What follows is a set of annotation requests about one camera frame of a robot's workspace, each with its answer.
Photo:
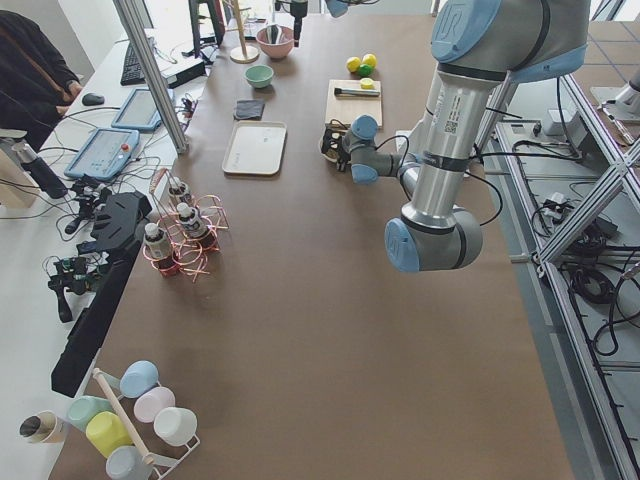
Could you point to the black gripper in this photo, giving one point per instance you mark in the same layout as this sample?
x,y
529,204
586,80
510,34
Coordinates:
x,y
343,154
299,21

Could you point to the white round plate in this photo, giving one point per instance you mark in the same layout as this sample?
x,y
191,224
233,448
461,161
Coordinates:
x,y
336,153

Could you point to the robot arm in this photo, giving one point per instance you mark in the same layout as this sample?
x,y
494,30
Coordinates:
x,y
338,8
477,46

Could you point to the cream rabbit serving tray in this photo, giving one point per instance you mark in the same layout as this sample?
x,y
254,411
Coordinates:
x,y
255,148

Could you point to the pink bowl with ice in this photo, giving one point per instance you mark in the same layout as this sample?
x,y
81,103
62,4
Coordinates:
x,y
281,48

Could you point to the metal ice scoop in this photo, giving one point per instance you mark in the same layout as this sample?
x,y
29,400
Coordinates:
x,y
274,34

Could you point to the wooden cutting board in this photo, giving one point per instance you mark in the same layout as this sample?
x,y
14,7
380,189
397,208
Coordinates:
x,y
346,108

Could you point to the wooden stand with round base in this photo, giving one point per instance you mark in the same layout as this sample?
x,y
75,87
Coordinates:
x,y
244,53

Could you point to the steel cylinder muddler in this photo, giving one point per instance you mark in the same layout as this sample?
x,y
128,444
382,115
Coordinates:
x,y
338,91

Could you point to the mint green bowl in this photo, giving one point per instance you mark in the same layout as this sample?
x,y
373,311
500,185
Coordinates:
x,y
259,76

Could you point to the lower whole lemon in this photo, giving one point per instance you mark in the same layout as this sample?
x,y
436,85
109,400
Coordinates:
x,y
353,63

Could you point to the whole lemon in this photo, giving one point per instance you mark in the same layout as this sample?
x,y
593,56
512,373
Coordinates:
x,y
353,63
370,60

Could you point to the half lemon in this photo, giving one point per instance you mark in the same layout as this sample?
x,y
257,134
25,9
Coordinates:
x,y
367,84

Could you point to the upper whole lemon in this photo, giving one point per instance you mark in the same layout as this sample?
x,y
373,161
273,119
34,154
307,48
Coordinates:
x,y
370,60

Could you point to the green lime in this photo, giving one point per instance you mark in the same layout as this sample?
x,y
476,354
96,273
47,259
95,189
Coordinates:
x,y
364,70

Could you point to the folded grey cloth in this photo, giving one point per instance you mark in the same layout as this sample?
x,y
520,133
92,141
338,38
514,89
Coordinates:
x,y
249,109

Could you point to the tea bottle right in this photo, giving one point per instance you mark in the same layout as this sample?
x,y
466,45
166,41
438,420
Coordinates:
x,y
195,227

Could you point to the tea bottle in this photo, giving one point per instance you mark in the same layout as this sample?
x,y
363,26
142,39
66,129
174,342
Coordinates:
x,y
195,227
179,192
160,249

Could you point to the tea bottle back left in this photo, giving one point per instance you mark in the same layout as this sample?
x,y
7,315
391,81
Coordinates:
x,y
179,192

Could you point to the black keyboard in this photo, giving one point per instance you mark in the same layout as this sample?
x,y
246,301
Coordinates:
x,y
132,73

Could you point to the teach pendant far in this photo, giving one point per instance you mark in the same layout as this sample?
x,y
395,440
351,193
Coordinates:
x,y
138,112

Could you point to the teach pendant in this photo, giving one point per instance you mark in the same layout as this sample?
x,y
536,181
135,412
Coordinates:
x,y
104,155
138,112

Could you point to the tea bottle front left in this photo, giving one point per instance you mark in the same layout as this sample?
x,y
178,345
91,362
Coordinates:
x,y
160,249

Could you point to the computer mouse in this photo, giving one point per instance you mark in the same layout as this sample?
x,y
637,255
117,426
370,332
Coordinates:
x,y
92,99

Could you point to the black foam case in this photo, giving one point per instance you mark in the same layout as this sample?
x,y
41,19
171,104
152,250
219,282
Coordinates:
x,y
118,230

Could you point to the teach pendant near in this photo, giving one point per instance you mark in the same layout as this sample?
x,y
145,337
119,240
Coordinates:
x,y
104,155

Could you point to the person in dark jacket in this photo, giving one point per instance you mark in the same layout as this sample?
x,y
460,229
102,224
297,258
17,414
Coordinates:
x,y
37,85

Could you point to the black thermos bottle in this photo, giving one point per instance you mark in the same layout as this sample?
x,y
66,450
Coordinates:
x,y
39,170

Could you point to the pink cup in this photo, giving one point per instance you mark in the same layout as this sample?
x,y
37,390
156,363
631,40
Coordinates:
x,y
151,403

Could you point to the white cup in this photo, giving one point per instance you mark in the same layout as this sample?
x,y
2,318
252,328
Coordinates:
x,y
175,425

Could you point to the green cup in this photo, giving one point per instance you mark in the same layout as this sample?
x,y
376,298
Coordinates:
x,y
84,408

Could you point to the yellow cup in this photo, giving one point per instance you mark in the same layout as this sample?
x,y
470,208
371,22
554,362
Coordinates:
x,y
106,433

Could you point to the grey blue cup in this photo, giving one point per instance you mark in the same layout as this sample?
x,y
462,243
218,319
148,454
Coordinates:
x,y
125,463

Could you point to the paper cup with metal insert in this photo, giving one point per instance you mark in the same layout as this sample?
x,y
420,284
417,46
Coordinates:
x,y
44,427

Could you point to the aluminium frame post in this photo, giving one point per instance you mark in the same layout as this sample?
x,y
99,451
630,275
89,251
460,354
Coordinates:
x,y
132,23

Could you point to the copper wire bottle rack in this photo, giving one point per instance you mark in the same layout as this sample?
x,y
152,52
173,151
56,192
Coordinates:
x,y
189,256

